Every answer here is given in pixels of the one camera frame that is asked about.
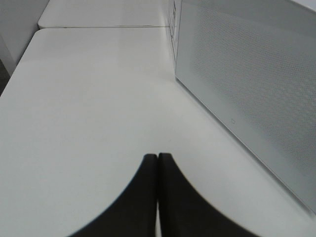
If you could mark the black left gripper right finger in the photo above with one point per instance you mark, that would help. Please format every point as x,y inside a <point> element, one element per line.
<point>183,212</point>

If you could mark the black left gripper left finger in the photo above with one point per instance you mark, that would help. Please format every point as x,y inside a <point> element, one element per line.
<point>134,212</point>

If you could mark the white microwave door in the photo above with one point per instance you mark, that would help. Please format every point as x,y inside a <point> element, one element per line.
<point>252,64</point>

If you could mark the white microwave oven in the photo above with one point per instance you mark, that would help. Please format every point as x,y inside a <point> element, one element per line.
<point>173,19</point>

